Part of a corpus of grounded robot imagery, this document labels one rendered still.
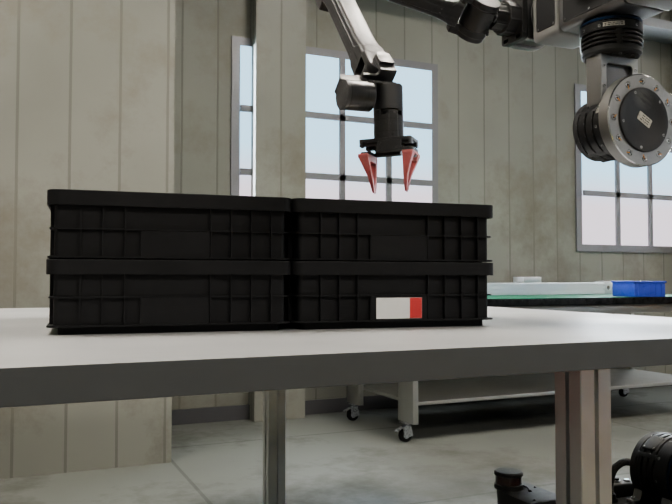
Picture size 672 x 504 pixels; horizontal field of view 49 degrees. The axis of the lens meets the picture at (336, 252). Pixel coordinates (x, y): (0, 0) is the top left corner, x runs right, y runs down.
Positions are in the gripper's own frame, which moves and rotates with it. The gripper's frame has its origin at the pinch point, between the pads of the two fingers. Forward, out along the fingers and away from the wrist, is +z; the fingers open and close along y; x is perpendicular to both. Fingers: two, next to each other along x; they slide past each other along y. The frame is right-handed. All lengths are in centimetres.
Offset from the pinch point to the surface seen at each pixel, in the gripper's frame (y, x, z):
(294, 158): -123, 251, -54
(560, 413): 31, -16, 39
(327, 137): -110, 274, -69
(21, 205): -180, 101, -16
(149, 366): -10, -67, 27
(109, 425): -156, 125, 75
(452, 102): -46, 336, -97
